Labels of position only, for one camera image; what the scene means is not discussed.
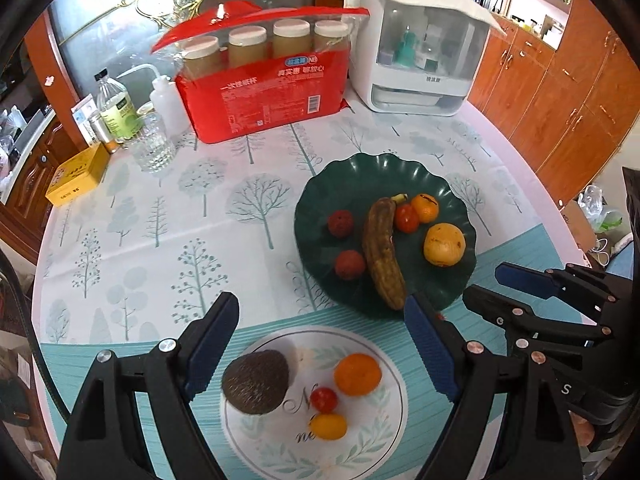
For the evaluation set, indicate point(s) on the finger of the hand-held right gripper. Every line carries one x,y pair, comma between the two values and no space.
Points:
500,312
522,280

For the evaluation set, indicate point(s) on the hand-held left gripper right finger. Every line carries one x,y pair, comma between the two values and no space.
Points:
430,350

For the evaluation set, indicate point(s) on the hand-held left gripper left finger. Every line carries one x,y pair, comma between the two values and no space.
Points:
210,345

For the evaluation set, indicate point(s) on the yellow orange with spots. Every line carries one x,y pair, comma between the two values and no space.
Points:
444,245

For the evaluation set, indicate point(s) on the white leaf-print plate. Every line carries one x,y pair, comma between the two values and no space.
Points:
370,425

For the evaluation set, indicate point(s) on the brown overripe banana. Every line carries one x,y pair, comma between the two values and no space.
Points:
380,255

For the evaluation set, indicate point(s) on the small orange with dark mark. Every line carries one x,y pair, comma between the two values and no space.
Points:
427,210

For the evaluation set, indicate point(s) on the red lychee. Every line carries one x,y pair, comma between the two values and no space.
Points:
348,263
341,223

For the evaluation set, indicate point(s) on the dark green scalloped plate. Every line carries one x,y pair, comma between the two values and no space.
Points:
350,180

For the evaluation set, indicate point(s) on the person's right hand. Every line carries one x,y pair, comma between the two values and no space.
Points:
585,432

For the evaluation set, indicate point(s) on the dark brown avocado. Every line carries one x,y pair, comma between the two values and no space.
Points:
255,382

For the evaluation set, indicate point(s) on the orange tangerine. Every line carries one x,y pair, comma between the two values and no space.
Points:
357,374

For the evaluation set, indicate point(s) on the cardboard box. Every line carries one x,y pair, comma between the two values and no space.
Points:
577,225

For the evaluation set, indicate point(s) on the clear plastic bag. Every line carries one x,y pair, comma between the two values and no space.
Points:
600,210

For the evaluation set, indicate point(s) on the yellow cherry tomato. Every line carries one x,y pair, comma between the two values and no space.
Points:
331,426

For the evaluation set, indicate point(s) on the tree-print tablecloth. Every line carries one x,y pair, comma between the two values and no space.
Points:
150,220

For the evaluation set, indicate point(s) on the orange-brown wooden cabinet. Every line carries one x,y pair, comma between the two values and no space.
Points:
550,110

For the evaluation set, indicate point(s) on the clear drinking glass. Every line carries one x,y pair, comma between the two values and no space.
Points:
155,150

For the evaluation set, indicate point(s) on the yellow box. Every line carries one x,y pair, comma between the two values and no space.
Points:
75,175

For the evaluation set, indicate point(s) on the small metal can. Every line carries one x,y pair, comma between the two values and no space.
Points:
100,127

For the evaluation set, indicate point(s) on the white squeeze bottle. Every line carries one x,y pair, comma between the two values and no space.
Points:
167,105

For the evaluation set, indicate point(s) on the wooden kitchen base cabinets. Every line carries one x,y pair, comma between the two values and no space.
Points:
30,180

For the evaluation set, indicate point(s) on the red paper cup package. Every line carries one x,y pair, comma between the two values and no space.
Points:
260,105

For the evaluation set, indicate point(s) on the clear bottle with green label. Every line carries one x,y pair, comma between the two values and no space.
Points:
120,115

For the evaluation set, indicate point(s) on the white and blue carton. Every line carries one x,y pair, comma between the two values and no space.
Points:
82,115

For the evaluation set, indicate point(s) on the display shelf with small items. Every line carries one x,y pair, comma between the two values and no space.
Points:
540,10

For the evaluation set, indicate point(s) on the white countertop appliance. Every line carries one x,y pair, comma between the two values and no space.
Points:
370,0

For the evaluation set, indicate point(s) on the glass door with gold ornament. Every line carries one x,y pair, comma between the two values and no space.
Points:
125,10

